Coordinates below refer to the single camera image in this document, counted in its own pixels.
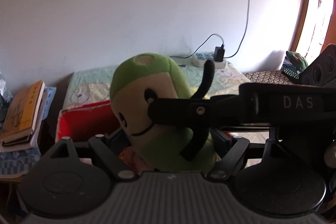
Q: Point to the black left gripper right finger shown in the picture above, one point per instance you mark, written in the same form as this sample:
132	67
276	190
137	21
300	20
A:
234	153

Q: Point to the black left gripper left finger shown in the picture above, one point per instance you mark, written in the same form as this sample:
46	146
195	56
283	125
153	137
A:
105	155

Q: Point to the green plush toy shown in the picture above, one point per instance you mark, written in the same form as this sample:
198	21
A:
166	133

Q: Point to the red cardboard box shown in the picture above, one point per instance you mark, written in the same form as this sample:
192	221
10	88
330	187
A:
83	122

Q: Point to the brown patterned mat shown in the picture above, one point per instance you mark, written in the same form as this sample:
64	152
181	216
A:
270	77

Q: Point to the green patterned cloth item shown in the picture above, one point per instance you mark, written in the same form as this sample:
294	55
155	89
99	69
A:
294	64

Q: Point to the stack of books and papers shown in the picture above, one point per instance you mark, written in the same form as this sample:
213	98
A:
18	157

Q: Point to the yellow book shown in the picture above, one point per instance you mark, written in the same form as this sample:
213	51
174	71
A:
22	114

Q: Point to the black power adapter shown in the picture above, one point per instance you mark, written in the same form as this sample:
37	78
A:
219	54

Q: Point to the wooden window frame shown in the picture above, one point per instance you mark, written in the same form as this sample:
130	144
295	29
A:
315	28

